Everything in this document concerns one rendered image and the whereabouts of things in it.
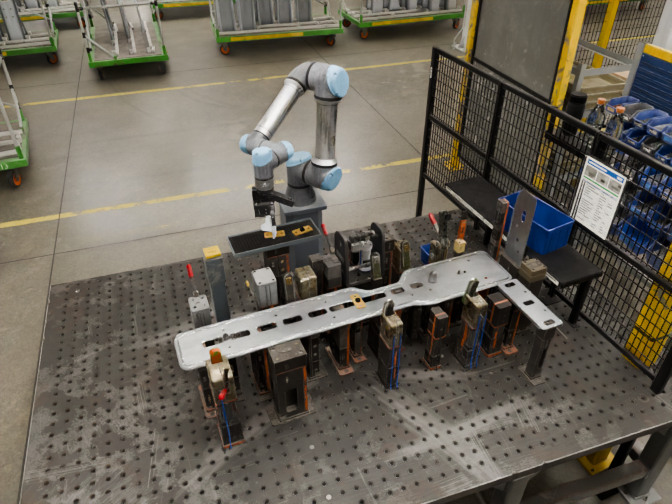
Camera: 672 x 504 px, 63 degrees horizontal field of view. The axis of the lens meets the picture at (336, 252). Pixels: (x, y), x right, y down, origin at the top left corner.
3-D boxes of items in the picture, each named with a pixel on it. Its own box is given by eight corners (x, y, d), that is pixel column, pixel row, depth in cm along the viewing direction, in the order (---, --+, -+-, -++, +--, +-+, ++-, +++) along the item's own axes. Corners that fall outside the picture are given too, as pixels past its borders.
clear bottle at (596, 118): (588, 148, 229) (601, 102, 217) (577, 142, 234) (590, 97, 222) (600, 146, 231) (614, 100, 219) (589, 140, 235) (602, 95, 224)
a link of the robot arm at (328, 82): (316, 179, 256) (322, 59, 228) (343, 188, 249) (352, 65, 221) (301, 187, 247) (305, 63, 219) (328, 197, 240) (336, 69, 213)
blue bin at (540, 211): (541, 256, 235) (548, 231, 227) (492, 222, 256) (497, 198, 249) (568, 244, 242) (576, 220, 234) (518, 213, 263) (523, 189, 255)
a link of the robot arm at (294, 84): (294, 50, 228) (232, 141, 215) (316, 55, 223) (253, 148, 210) (304, 71, 238) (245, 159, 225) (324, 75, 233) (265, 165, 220)
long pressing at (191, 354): (182, 378, 186) (181, 375, 185) (172, 335, 203) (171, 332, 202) (515, 280, 228) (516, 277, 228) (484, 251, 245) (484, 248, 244)
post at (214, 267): (219, 341, 240) (204, 262, 214) (215, 330, 246) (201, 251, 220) (236, 337, 242) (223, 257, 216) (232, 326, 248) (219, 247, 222)
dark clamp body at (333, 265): (326, 339, 241) (325, 271, 219) (315, 320, 251) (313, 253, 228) (348, 333, 245) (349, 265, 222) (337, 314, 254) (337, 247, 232)
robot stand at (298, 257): (279, 257, 290) (274, 191, 266) (316, 250, 295) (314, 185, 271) (289, 280, 274) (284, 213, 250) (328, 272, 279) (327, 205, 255)
